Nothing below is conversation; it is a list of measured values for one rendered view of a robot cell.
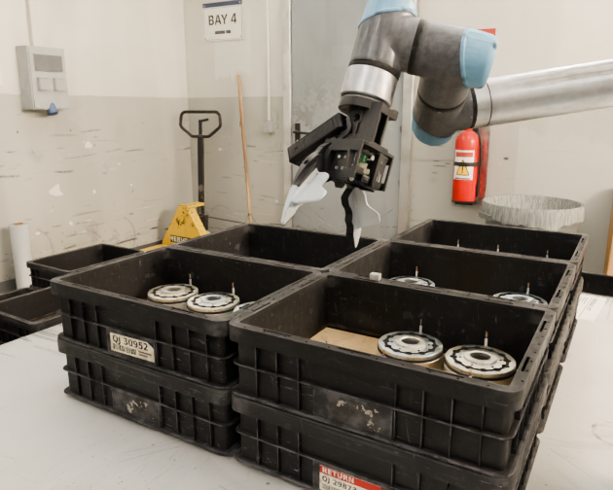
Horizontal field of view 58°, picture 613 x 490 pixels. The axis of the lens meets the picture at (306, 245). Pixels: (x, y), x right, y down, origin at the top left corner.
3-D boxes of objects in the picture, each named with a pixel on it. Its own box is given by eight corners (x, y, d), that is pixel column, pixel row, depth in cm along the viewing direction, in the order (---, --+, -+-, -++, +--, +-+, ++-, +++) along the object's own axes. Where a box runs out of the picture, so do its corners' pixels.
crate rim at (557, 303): (575, 274, 109) (577, 262, 109) (556, 324, 84) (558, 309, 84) (386, 249, 129) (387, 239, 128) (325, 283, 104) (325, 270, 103)
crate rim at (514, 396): (556, 324, 84) (558, 309, 84) (519, 415, 59) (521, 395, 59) (325, 283, 104) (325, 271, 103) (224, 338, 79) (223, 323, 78)
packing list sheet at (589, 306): (607, 297, 158) (607, 296, 158) (599, 324, 139) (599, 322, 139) (489, 279, 175) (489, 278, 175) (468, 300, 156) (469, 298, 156)
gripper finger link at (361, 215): (376, 253, 81) (367, 193, 78) (347, 246, 86) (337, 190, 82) (389, 244, 83) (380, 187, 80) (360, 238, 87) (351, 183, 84)
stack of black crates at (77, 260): (110, 330, 279) (102, 242, 268) (152, 342, 264) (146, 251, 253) (36, 359, 246) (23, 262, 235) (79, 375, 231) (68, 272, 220)
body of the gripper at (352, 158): (349, 181, 73) (374, 93, 73) (306, 176, 79) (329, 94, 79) (384, 196, 78) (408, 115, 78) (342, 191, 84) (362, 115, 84)
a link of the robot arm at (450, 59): (485, 76, 85) (414, 61, 87) (504, 20, 75) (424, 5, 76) (474, 117, 82) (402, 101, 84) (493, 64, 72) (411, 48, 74)
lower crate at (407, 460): (542, 444, 89) (550, 376, 86) (502, 576, 64) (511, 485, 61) (324, 383, 109) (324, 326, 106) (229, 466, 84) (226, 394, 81)
